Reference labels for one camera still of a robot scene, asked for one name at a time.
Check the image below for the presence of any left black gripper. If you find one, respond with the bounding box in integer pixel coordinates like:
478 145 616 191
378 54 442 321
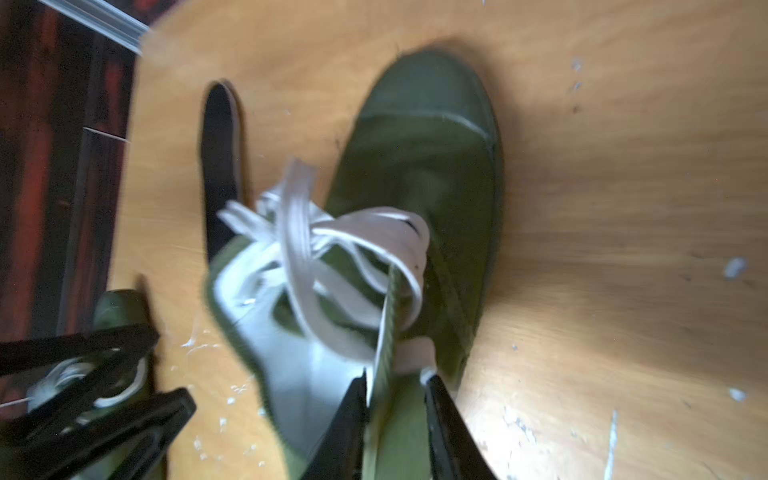
1 325 196 479

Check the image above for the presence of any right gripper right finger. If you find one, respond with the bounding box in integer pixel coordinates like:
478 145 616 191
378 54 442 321
424 374 496 480

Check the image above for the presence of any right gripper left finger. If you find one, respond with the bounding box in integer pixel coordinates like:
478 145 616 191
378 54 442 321
301 376 369 480

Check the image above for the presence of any green shoe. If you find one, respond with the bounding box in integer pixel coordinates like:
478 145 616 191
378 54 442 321
205 48 504 479
26 289 160 480

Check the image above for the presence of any left aluminium corner post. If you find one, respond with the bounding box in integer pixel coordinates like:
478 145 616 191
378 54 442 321
40 0 150 55

